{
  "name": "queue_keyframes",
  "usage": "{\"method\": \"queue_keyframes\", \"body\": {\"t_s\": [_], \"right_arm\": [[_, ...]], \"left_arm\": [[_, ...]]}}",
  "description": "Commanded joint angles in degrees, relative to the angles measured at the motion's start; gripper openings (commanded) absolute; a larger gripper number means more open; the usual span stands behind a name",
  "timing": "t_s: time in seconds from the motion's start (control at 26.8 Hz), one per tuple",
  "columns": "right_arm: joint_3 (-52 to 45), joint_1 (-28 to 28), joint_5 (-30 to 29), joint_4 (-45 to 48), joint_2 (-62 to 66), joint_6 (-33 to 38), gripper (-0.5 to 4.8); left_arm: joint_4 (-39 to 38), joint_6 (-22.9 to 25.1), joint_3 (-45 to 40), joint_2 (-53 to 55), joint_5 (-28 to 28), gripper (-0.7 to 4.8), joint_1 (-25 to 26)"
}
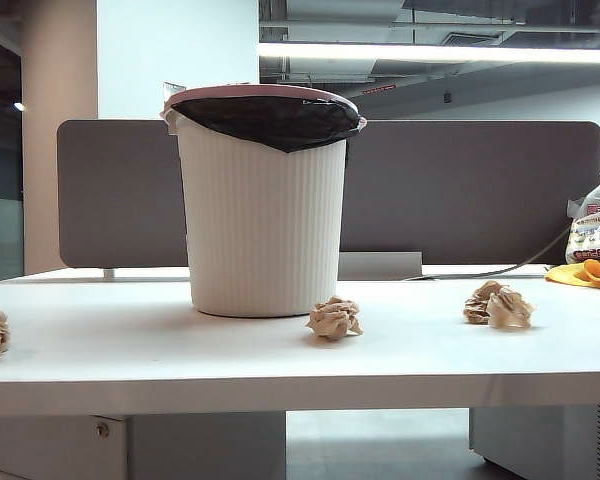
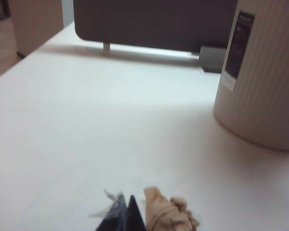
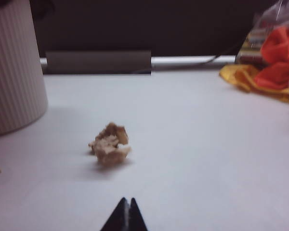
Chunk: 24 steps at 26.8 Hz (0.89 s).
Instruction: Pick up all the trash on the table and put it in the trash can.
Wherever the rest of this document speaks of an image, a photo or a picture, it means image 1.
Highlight two-lobed brown paper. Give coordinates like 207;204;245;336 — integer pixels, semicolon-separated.
462;279;537;331

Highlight white ribbed trash can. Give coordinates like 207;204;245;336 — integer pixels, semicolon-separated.
165;107;349;319

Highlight black trash bag liner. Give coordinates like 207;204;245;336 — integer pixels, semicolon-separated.
172;95;362;155

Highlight grey desk partition panel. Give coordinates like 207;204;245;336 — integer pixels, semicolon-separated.
56;118;600;270

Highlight white paper label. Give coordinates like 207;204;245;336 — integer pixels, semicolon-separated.
162;81;189;104

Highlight ceiling light strip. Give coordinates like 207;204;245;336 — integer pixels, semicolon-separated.
258;41;600;65

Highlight white drawer cabinet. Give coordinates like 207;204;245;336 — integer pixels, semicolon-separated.
0;412;287;480

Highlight beige building column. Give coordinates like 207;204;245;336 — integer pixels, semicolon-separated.
20;0;99;276

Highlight ceiling air vent grille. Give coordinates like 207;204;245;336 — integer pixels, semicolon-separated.
444;31;506;49

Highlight yellow cloth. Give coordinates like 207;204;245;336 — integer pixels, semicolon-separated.
544;258;600;291

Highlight plastic bag of sponges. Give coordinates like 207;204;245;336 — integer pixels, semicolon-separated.
564;147;600;266

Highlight white vented cabinet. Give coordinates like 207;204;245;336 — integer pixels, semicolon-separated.
468;403;600;480

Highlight grey cable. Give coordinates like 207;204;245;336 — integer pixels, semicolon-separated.
419;227;574;280

